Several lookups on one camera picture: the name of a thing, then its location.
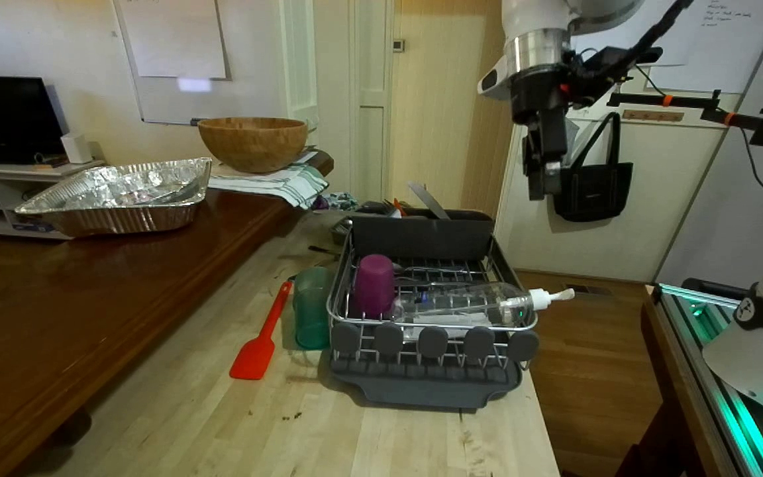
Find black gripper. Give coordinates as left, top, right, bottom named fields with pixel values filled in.
left=512, top=66, right=584, bottom=202

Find aluminium robot base platform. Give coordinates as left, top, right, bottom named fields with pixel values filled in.
left=640, top=280, right=763, bottom=477

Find black tote bag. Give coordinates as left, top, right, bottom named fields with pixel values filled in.
left=552, top=112, right=637, bottom=223

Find silver flat utensil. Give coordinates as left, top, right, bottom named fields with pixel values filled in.
left=405, top=181, right=454, bottom=223

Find purple plastic cup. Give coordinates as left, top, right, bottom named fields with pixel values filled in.
left=349, top=251, right=401, bottom=322

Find grey dish drying rack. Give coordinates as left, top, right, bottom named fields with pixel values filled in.
left=323, top=210, right=544, bottom=413

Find green striped dish towel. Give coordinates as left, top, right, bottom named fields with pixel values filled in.
left=206, top=163, right=331, bottom=213

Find green plastic cup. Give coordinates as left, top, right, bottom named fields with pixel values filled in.
left=291, top=265, right=340, bottom=353

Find wooden salad bowl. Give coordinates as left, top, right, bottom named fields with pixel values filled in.
left=197, top=117, right=312, bottom=176

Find red silicone spatula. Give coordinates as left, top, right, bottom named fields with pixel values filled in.
left=227, top=276, right=297, bottom=382

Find aluminium foil baking tray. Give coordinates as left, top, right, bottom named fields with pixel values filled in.
left=14, top=156, right=215, bottom=238

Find dark wooden table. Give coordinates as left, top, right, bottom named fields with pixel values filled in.
left=0, top=194, right=304, bottom=477

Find black monitor screen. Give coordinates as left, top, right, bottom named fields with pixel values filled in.
left=0, top=74, right=71, bottom=168

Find black camera mount rod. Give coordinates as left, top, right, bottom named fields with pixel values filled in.
left=607, top=88, right=763, bottom=148

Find white wall whiteboard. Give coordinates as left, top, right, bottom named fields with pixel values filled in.
left=565, top=0, right=763, bottom=131

